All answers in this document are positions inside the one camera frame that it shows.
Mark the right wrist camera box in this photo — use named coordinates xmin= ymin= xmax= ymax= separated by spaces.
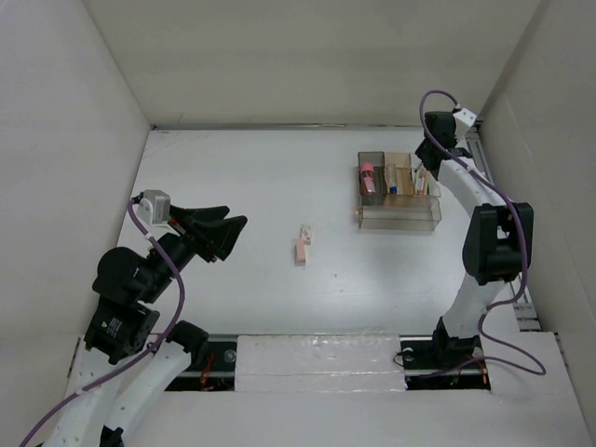
xmin=452 ymin=105 xmax=477 ymax=141

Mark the transparent desk organizer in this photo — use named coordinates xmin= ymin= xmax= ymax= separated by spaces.
xmin=357 ymin=151 xmax=441 ymax=232

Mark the aluminium rail right side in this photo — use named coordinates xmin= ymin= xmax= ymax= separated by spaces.
xmin=464 ymin=121 xmax=541 ymax=331

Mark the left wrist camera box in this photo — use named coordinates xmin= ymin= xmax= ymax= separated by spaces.
xmin=136 ymin=190 xmax=170 ymax=226

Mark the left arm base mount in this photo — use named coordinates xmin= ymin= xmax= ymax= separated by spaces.
xmin=166 ymin=334 xmax=238 ymax=392

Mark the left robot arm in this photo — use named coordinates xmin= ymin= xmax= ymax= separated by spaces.
xmin=22 ymin=196 xmax=248 ymax=446

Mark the clear glue bottle blue cap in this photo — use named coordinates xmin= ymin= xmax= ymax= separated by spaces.
xmin=385 ymin=163 xmax=400 ymax=196

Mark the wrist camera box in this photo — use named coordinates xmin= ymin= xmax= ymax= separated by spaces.
xmin=136 ymin=190 xmax=170 ymax=226
xmin=452 ymin=105 xmax=477 ymax=141

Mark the pink correction tape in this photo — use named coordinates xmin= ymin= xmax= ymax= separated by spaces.
xmin=294 ymin=237 xmax=306 ymax=265

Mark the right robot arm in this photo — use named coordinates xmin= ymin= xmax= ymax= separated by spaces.
xmin=415 ymin=108 xmax=534 ymax=372

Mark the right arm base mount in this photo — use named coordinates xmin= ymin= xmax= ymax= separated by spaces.
xmin=393 ymin=335 xmax=491 ymax=391

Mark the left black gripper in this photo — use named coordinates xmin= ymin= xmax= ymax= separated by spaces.
xmin=142 ymin=202 xmax=248 ymax=300

